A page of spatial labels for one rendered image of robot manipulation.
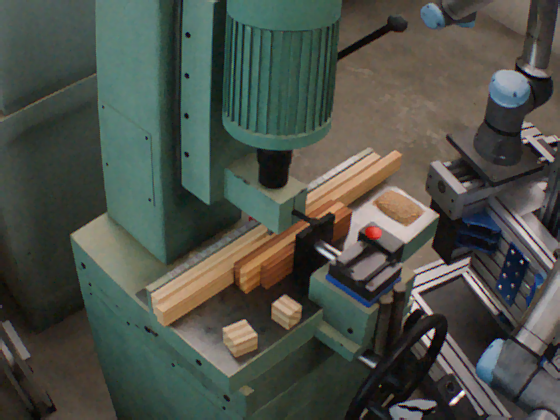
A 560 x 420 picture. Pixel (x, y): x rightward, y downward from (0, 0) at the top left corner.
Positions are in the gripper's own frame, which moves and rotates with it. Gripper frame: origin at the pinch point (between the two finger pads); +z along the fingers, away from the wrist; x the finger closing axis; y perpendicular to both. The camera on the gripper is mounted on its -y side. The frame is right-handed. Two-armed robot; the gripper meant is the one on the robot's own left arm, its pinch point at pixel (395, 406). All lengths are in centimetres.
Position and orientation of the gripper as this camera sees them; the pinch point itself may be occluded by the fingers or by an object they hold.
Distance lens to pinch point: 124.8
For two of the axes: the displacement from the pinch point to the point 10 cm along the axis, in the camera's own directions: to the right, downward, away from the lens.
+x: 7.1, -3.9, 5.8
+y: 2.7, 9.2, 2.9
